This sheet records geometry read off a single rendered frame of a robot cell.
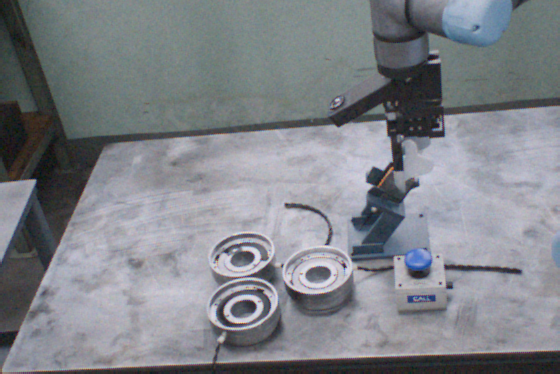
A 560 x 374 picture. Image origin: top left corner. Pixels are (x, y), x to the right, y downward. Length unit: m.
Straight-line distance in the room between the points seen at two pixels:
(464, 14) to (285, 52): 1.88
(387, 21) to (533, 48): 1.81
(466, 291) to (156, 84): 1.93
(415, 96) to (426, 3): 0.18
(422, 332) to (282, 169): 0.48
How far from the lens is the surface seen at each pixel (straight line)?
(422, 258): 1.22
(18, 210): 1.88
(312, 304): 1.25
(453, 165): 1.52
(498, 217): 1.41
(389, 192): 1.30
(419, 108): 1.20
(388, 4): 1.12
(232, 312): 1.27
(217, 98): 3.01
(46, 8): 2.99
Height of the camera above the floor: 1.69
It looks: 34 degrees down
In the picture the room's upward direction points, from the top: 11 degrees counter-clockwise
